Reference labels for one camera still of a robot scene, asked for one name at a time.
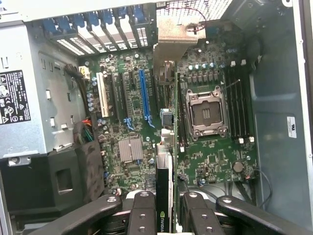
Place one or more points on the green motherboard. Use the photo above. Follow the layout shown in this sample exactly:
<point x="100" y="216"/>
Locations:
<point x="207" y="151"/>

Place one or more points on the grey power supply unit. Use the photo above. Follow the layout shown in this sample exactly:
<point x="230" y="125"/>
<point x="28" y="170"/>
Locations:
<point x="36" y="98"/>

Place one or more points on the white expansion slot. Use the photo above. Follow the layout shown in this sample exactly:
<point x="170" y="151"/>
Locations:
<point x="102" y="98"/>

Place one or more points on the metal CPU socket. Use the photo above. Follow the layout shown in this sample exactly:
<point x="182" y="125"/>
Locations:
<point x="207" y="112"/>

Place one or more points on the black expansion slot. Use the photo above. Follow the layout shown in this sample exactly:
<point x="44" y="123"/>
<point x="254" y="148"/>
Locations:
<point x="123" y="95"/>
<point x="114" y="98"/>

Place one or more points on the white power connector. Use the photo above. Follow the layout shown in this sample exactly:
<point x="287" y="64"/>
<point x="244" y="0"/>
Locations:
<point x="84" y="72"/>

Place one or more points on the blue expansion slot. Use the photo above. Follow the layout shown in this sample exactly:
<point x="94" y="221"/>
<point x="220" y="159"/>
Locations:
<point x="144" y="98"/>

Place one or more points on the socket locking lever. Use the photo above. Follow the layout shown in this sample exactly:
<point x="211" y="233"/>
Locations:
<point x="231" y="85"/>

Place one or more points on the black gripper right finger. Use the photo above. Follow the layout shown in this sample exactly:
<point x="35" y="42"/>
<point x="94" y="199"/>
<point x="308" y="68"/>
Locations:
<point x="198" y="218"/>

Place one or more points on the coin cell battery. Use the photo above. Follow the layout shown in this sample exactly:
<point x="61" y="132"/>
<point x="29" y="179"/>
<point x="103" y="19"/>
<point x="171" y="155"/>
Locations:
<point x="237" y="166"/>

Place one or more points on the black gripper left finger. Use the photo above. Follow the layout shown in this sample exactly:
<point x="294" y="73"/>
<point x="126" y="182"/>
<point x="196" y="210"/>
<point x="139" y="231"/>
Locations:
<point x="141" y="215"/>

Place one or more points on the open black PC case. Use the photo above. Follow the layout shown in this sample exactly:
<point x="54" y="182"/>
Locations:
<point x="276" y="98"/>

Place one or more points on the silver chipset heatsink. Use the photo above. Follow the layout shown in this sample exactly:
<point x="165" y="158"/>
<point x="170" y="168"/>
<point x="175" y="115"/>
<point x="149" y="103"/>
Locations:
<point x="130" y="150"/>

